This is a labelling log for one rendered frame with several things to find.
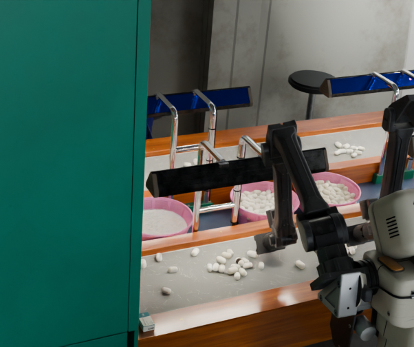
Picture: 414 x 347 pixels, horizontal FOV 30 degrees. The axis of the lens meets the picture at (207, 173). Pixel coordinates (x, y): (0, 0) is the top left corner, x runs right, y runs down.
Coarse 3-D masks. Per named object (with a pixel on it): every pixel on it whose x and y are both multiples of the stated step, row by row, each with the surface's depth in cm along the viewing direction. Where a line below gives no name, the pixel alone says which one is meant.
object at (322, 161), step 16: (240, 160) 241; (256, 160) 243; (320, 160) 252; (160, 176) 231; (176, 176) 232; (192, 176) 234; (208, 176) 236; (224, 176) 239; (240, 176) 241; (256, 176) 243; (272, 176) 245; (160, 192) 230; (176, 192) 232
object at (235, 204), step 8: (248, 136) 255; (200, 144) 251; (208, 144) 247; (240, 144) 258; (248, 144) 252; (256, 144) 250; (200, 152) 253; (208, 152) 245; (216, 152) 243; (240, 152) 260; (256, 152) 248; (200, 160) 254; (216, 160) 240; (224, 160) 239; (200, 192) 260; (240, 192) 269; (200, 200) 262; (232, 200) 269; (200, 208) 265; (208, 208) 266; (216, 208) 267; (224, 208) 268; (232, 208) 270; (232, 216) 272; (232, 224) 273; (192, 232) 268
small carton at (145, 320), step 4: (140, 316) 221; (144, 316) 221; (148, 316) 221; (140, 320) 219; (144, 320) 219; (148, 320) 219; (152, 320) 220; (140, 324) 219; (144, 324) 218; (148, 324) 218; (152, 324) 218; (144, 328) 217; (148, 328) 218; (152, 328) 219
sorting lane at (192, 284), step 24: (360, 216) 289; (240, 240) 268; (168, 264) 252; (192, 264) 253; (264, 264) 256; (288, 264) 258; (312, 264) 259; (144, 288) 240; (192, 288) 242; (216, 288) 243; (240, 288) 244; (264, 288) 245; (144, 312) 230
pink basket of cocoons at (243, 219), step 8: (248, 184) 301; (264, 184) 302; (272, 184) 302; (232, 192) 294; (272, 192) 302; (296, 200) 293; (240, 208) 283; (296, 208) 286; (240, 216) 287; (248, 216) 283; (256, 216) 281; (264, 216) 279
